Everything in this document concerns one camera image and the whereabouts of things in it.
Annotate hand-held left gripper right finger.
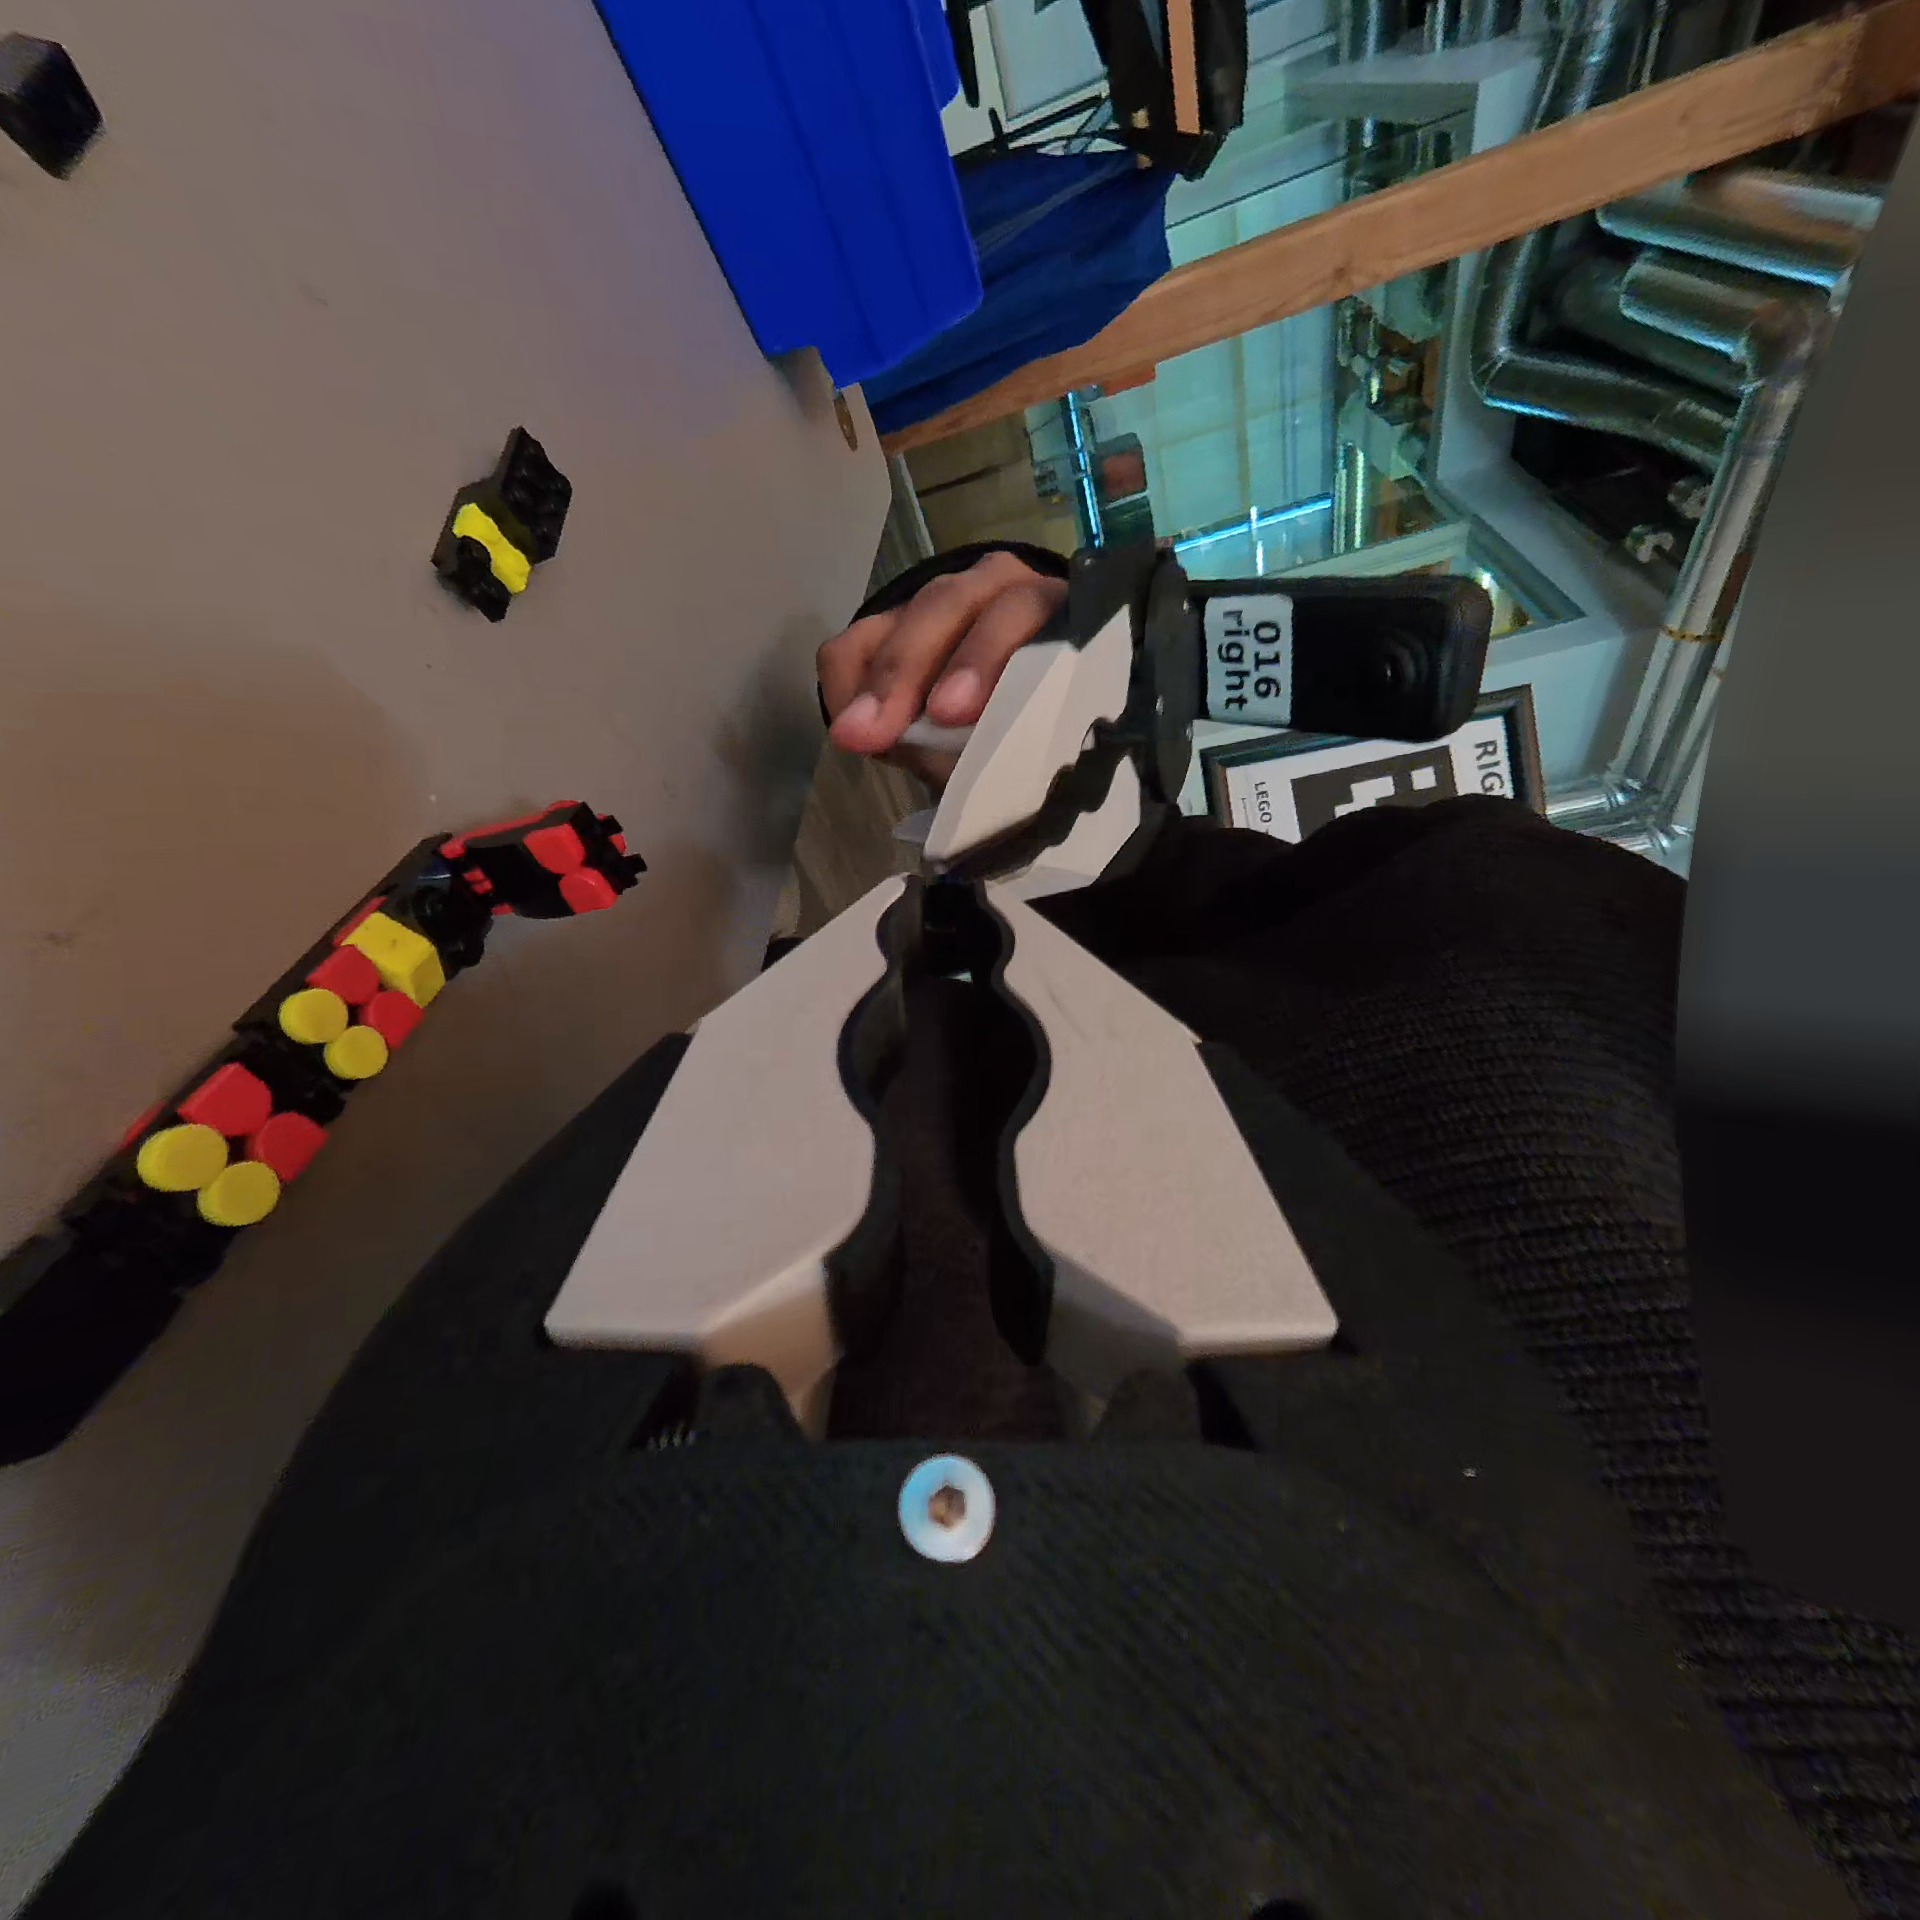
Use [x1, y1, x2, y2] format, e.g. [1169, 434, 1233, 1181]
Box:
[965, 882, 1340, 1423]

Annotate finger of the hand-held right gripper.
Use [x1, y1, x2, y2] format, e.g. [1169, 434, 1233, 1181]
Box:
[919, 613, 1143, 876]
[958, 717, 1191, 905]

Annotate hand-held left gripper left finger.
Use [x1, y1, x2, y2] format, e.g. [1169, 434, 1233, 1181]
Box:
[543, 878, 924, 1441]

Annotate black yellow lego assembly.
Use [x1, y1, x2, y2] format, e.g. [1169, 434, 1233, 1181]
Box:
[430, 424, 575, 626]

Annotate person's right forearm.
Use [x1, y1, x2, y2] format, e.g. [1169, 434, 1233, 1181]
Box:
[849, 540, 1082, 618]

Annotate long red black lego assembly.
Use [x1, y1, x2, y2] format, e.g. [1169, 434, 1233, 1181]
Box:
[0, 800, 649, 1464]

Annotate black lego block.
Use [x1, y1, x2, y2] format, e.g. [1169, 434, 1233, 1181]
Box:
[0, 31, 108, 182]

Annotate person's right hand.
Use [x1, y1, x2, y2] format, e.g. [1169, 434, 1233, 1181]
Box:
[815, 556, 1074, 758]

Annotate person's dark knit clothing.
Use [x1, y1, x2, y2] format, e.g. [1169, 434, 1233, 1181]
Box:
[831, 794, 1920, 1920]

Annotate wooden beam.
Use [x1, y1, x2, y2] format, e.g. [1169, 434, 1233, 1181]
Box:
[877, 0, 1920, 455]

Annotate blue plastic bin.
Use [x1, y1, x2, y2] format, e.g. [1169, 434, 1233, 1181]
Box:
[591, 0, 1174, 437]

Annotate black equipment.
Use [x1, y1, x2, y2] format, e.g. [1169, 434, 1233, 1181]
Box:
[945, 0, 1251, 182]

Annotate silver metal duct pipes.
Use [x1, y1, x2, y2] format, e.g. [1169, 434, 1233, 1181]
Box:
[1469, 0, 1892, 840]

